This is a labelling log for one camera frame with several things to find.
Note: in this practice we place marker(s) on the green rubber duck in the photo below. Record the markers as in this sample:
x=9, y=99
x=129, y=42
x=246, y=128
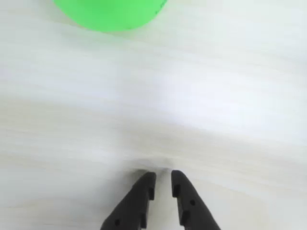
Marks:
x=108, y=14

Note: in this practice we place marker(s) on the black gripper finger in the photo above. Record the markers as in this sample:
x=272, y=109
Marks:
x=192, y=213
x=129, y=203

